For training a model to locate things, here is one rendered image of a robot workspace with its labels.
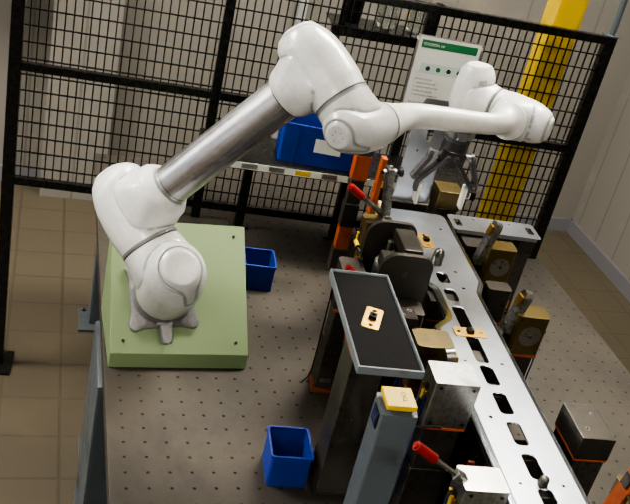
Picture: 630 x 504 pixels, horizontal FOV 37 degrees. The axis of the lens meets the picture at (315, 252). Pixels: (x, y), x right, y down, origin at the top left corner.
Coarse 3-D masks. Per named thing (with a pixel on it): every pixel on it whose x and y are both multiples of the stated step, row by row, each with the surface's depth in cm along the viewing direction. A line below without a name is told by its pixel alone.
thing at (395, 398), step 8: (384, 392) 177; (392, 392) 177; (400, 392) 178; (408, 392) 178; (384, 400) 176; (392, 400) 175; (400, 400) 176; (408, 400) 176; (392, 408) 174; (400, 408) 174; (408, 408) 174; (416, 408) 175
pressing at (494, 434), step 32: (416, 224) 282; (448, 224) 287; (448, 256) 268; (448, 288) 251; (480, 288) 256; (448, 320) 236; (480, 320) 240; (512, 384) 217; (480, 416) 204; (512, 416) 206; (544, 416) 210; (512, 448) 196; (544, 448) 199; (512, 480) 187; (576, 480) 192
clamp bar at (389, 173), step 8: (392, 168) 261; (400, 168) 260; (384, 176) 262; (392, 176) 259; (400, 176) 260; (384, 184) 262; (392, 184) 260; (384, 192) 263; (392, 192) 262; (384, 200) 263; (384, 208) 264
